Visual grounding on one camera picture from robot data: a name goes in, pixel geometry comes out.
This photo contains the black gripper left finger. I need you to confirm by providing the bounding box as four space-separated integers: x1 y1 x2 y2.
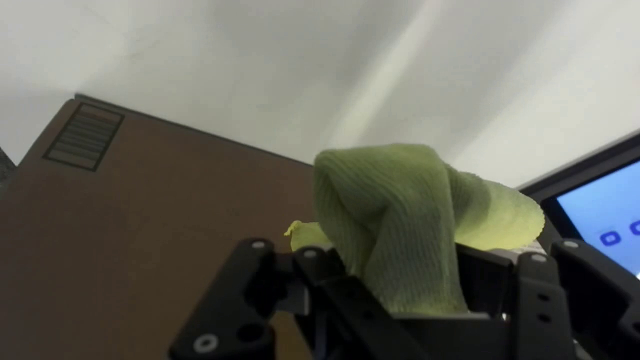
166 236 428 360

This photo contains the yellow cloth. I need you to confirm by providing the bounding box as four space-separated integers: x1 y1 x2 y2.
282 142 549 318

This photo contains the brown cardboard box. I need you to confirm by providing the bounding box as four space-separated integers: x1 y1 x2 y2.
0 92 321 360

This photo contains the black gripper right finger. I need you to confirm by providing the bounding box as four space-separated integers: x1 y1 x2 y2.
455 239 640 360

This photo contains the black tablet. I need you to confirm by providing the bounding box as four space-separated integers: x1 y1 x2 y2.
519 131 640 280

